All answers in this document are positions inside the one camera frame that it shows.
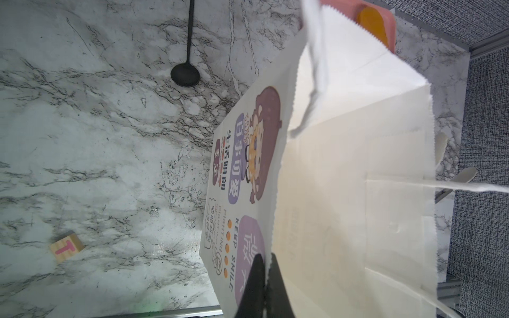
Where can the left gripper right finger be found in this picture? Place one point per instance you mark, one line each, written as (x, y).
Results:
(277, 303)

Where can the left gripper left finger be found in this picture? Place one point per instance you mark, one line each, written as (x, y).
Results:
(253, 299)

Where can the white printed paper bag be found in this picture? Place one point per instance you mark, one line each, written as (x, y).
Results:
(329, 162)

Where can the long yellow baguette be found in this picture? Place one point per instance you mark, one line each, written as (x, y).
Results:
(372, 21)

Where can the black spoon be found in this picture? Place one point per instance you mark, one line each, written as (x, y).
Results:
(185, 74)

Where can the pink plastic tray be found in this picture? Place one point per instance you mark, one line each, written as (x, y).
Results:
(350, 8)

